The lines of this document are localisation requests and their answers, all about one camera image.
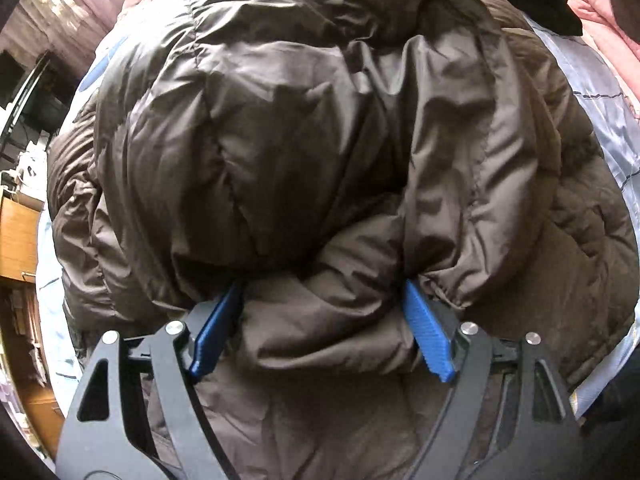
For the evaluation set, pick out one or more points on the black computer desk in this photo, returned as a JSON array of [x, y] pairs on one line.
[[30, 105]]

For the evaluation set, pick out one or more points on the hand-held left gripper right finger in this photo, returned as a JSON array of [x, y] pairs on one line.
[[430, 332]]

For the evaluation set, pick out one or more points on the yellow wooden cabinet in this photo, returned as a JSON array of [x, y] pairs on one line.
[[17, 240]]

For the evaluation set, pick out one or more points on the cartoon printed bedsheet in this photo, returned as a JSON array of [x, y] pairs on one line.
[[595, 90]]

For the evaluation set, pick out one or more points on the pink floral lace curtain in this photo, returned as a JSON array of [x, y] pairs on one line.
[[55, 10]]

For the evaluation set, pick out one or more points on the brown quilted down jacket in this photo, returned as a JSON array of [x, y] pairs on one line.
[[300, 135]]

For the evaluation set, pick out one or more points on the pink blanket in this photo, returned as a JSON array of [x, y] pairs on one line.
[[610, 25]]

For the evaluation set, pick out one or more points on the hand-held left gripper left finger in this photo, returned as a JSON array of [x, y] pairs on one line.
[[217, 330]]

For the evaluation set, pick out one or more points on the black jacket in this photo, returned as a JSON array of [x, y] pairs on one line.
[[557, 17]]

